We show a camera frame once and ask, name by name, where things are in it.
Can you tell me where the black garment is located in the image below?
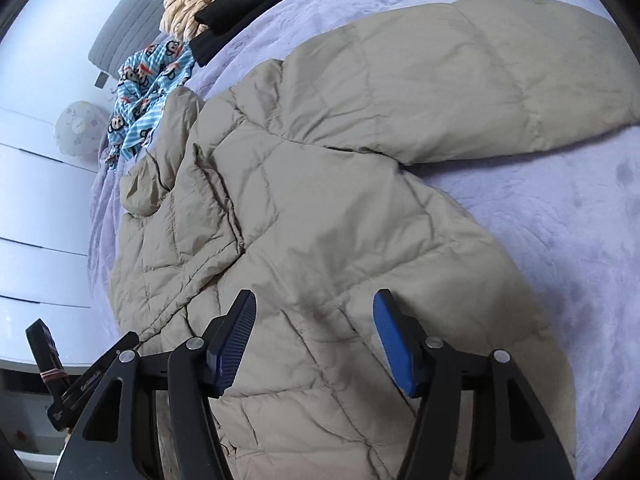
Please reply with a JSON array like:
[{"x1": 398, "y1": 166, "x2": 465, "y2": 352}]
[{"x1": 187, "y1": 0, "x2": 351, "y2": 68}]

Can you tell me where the blue cartoon print cloth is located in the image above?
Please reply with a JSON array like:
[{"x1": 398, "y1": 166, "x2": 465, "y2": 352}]
[{"x1": 102, "y1": 40, "x2": 196, "y2": 161}]

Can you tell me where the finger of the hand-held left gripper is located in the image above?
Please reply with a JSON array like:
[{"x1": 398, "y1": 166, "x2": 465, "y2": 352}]
[{"x1": 97, "y1": 331, "x2": 142, "y2": 367}]

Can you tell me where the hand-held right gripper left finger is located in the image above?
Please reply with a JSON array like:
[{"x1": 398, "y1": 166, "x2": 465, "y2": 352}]
[{"x1": 52, "y1": 289, "x2": 258, "y2": 480}]

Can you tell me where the beige down jacket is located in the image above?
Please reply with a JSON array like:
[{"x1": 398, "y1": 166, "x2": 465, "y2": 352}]
[{"x1": 107, "y1": 0, "x2": 640, "y2": 480}]

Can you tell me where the lavender plush blanket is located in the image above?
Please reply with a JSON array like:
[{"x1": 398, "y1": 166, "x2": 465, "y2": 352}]
[{"x1": 87, "y1": 0, "x2": 640, "y2": 480}]

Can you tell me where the white cabinet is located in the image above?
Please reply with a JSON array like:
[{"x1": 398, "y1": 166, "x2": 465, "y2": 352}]
[{"x1": 0, "y1": 105, "x2": 120, "y2": 367}]

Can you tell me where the white round lamp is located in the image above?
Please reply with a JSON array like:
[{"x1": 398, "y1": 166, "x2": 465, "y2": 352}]
[{"x1": 54, "y1": 101, "x2": 108, "y2": 157}]

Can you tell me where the cream striped cloth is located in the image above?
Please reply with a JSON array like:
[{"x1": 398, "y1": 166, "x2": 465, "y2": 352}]
[{"x1": 159, "y1": 0, "x2": 251, "y2": 42}]

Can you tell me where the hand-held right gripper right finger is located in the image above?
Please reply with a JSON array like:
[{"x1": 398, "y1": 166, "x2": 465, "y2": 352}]
[{"x1": 372, "y1": 289, "x2": 576, "y2": 480}]

